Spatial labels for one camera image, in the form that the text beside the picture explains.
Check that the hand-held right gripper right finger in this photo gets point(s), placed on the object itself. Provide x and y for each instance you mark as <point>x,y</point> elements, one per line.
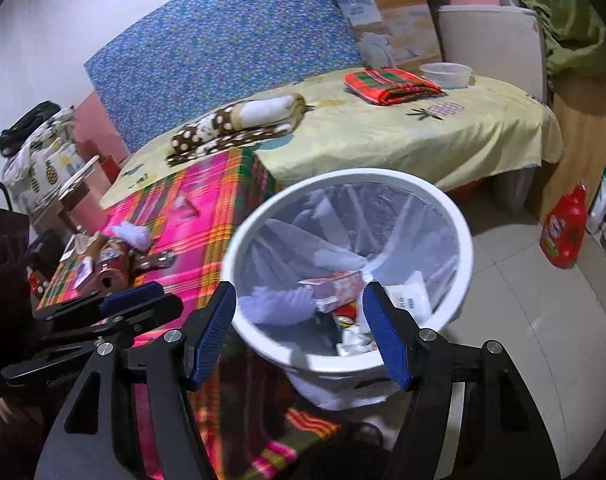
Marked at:
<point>383,335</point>

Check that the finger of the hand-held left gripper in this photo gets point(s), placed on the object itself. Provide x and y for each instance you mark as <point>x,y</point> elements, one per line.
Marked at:
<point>153,312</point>
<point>133,297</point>

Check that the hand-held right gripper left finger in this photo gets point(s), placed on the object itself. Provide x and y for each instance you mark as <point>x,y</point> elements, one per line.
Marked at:
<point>210,335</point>

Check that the patterned crushed paper cup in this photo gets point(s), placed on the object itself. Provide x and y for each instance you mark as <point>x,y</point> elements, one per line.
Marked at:
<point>350,340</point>

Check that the tall red drink can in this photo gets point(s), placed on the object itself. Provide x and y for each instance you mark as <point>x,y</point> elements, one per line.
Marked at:
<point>114,265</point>

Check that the crushed red drink can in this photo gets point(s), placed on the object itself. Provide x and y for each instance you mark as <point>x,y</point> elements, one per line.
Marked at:
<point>155,260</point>

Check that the small white box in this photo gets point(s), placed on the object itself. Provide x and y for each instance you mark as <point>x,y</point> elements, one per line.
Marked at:
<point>84,271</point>

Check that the white tissue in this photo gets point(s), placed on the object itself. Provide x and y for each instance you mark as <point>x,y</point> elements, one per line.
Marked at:
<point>130,235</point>

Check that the red and white milk carton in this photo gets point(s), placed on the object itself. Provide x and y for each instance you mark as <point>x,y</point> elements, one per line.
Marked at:
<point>333,287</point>

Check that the cream paper bag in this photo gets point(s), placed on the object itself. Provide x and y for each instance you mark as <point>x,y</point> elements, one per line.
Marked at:
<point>83,247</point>

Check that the purple white cloth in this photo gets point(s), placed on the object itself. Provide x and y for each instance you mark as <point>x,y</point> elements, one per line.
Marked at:
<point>278,302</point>

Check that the white trash bin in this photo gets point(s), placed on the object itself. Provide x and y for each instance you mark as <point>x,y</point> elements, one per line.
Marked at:
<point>328,390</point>

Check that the translucent bin liner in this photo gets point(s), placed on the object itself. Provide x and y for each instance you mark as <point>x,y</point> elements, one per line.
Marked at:
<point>423,240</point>

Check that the pink plaid tablecloth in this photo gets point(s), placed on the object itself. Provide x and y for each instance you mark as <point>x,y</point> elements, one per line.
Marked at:
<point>183,240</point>

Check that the pineapple print quilt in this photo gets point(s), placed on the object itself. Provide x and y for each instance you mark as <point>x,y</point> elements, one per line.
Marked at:
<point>43,160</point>

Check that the pink storage box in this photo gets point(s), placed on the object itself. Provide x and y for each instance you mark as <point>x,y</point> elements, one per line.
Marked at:
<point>78,172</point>

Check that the black bag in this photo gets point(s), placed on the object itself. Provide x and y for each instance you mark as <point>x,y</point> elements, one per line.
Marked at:
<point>28,122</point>

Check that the brown polka dot blanket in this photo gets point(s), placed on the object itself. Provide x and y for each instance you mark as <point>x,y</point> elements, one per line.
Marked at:
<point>203,130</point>

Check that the yellow pineapple print bedsheet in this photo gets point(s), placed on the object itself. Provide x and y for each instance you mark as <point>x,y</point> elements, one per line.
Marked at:
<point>383,130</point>

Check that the red detergent bottle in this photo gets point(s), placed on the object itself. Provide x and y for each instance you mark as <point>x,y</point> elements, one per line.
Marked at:
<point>563,230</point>

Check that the folded red plaid cloth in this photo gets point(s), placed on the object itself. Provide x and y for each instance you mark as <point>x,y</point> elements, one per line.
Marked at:
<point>388,85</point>

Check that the white bottle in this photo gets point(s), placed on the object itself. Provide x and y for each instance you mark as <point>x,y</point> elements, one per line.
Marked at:
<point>600,200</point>

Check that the blue floral headboard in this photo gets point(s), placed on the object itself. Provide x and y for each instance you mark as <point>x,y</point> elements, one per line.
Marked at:
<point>223,50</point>

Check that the white plastic bowl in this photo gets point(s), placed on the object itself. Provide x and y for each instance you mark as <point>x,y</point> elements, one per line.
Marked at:
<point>445,76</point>

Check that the wooden board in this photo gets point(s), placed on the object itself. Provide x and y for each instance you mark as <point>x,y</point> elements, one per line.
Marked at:
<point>578,135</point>

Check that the cardboard product box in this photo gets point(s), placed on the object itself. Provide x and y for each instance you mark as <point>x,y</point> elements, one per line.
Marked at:
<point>393,35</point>

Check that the white panel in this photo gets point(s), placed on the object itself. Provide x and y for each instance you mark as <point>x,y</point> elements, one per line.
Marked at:
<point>488,45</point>

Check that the green curtain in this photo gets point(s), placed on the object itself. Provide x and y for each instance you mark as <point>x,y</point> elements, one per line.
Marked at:
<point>558,10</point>

